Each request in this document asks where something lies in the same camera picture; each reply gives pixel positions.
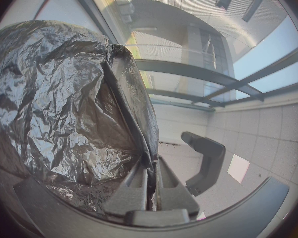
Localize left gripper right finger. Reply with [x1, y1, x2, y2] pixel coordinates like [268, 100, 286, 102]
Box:
[154, 155, 200, 217]

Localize black plastic bag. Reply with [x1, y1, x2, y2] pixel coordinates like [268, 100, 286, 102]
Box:
[0, 20, 160, 214]

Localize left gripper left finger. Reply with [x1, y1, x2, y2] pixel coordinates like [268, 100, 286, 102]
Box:
[103, 161, 148, 218]

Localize window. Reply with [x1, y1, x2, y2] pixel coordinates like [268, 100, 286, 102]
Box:
[65, 0, 298, 113]

